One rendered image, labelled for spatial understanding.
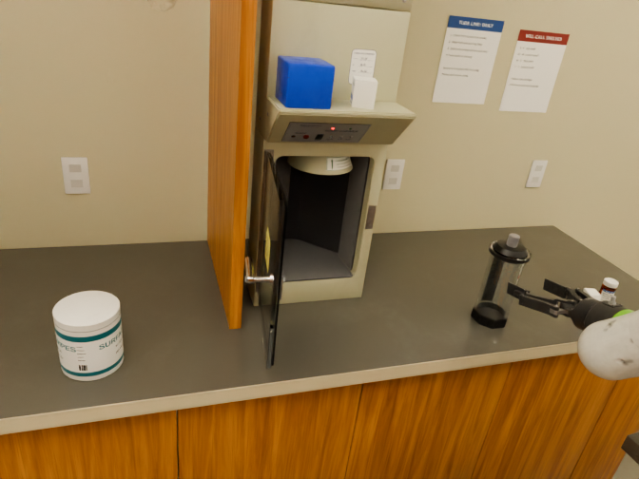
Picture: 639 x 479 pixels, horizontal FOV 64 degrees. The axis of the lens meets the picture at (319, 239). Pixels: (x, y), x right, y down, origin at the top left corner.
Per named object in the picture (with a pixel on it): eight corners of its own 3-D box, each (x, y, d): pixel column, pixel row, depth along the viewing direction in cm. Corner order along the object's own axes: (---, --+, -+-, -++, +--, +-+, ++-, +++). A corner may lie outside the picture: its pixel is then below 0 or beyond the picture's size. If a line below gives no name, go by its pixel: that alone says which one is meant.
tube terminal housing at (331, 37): (238, 260, 162) (249, -10, 127) (334, 255, 172) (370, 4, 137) (253, 306, 141) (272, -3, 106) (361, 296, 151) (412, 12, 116)
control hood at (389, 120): (262, 139, 119) (265, 95, 115) (389, 142, 130) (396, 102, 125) (274, 155, 110) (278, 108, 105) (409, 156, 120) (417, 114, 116)
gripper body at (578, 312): (616, 301, 112) (582, 287, 121) (586, 304, 109) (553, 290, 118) (609, 333, 114) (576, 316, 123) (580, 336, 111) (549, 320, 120)
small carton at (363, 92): (349, 102, 119) (353, 75, 116) (371, 105, 119) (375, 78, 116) (351, 106, 114) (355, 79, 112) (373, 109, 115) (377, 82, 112)
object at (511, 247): (483, 249, 141) (490, 228, 138) (512, 248, 144) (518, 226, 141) (503, 266, 134) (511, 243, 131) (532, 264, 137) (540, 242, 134)
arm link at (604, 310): (600, 356, 106) (632, 351, 109) (609, 303, 103) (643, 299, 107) (576, 344, 112) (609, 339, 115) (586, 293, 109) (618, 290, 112)
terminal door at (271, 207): (260, 294, 137) (270, 150, 119) (269, 373, 111) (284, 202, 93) (257, 294, 137) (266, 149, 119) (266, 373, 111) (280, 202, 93)
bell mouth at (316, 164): (280, 152, 142) (281, 133, 140) (339, 153, 148) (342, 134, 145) (297, 175, 128) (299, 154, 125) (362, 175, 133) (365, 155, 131)
